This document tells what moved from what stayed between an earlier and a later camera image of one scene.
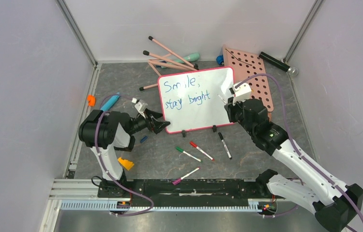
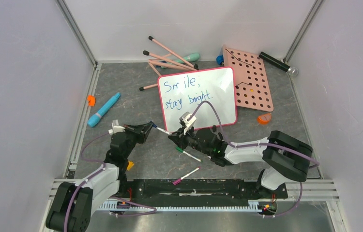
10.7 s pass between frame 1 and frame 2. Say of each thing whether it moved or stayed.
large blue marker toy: stayed
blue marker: moved
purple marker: stayed
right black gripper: moved
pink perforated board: stayed
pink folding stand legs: stayed
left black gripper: moved
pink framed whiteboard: stayed
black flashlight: stayed
